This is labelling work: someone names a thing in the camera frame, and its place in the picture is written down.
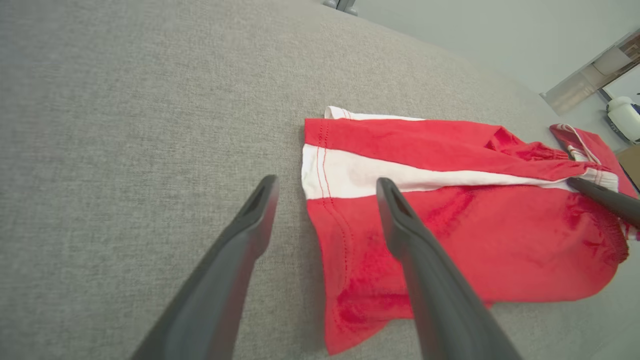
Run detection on white rounded appliance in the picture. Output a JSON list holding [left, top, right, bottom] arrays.
[[606, 96, 640, 144]]

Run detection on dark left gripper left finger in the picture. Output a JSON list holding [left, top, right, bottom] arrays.
[[132, 175, 280, 360]]

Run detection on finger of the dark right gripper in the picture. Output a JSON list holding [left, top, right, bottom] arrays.
[[567, 177, 640, 228]]

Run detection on red shorts with white stripe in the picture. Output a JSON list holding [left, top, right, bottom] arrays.
[[301, 106, 631, 356]]

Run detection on red Bulls 23 jersey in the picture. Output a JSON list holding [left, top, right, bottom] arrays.
[[549, 123, 638, 201]]

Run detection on grey wall partition post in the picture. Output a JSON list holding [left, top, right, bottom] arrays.
[[322, 0, 358, 16]]

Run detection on brown cardboard box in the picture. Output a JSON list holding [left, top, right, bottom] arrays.
[[617, 145, 640, 191]]

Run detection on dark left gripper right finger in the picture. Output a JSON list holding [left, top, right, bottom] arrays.
[[376, 177, 523, 360]]

